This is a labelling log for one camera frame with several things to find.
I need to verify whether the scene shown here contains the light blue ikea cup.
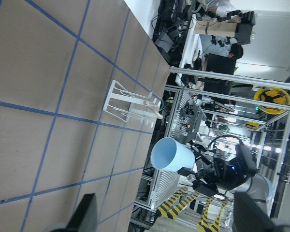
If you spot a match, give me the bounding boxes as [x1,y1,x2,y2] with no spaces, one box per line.
[150,137,195,172]

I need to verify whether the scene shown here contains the white wire cup rack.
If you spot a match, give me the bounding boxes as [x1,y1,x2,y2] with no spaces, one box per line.
[103,80,163,127]

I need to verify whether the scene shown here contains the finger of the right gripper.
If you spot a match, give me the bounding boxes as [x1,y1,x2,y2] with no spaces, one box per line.
[177,167,200,179]
[189,143,212,162]

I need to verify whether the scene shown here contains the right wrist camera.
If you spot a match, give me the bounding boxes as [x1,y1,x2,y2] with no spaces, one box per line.
[235,144,257,177]

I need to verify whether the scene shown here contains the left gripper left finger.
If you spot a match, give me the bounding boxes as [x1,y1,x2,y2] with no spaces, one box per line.
[65,193,97,232]

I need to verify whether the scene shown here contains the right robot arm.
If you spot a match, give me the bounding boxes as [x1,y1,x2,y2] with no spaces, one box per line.
[177,140,273,203]

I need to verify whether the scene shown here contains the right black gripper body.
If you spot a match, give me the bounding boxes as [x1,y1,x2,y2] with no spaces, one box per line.
[192,155,247,197]

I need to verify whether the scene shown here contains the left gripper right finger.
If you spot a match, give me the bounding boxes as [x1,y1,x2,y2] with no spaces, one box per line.
[233,193,290,232]

